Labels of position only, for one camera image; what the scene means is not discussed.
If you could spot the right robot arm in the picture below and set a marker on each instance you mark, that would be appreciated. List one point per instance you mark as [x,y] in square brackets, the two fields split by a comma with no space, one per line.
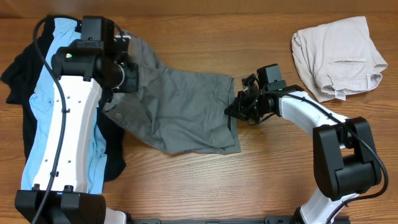
[346,165]

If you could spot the light blue shirt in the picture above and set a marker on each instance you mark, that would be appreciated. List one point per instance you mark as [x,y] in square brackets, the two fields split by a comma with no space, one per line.
[41,104]

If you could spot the folded beige shorts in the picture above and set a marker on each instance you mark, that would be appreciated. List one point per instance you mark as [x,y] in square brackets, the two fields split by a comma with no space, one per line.
[337,59]

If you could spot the black shirt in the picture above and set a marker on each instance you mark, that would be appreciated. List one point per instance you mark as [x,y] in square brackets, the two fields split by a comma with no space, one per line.
[21,77]

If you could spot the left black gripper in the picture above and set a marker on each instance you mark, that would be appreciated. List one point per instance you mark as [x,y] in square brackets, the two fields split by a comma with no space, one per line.
[130,83]

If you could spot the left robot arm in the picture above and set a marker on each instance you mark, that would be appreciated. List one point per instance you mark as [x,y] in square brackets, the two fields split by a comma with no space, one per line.
[96,62]

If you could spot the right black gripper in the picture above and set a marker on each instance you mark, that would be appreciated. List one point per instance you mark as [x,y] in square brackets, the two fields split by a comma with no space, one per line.
[239,110]

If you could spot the grey shorts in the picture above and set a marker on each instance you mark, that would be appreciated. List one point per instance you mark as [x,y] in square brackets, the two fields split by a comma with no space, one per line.
[176,111]

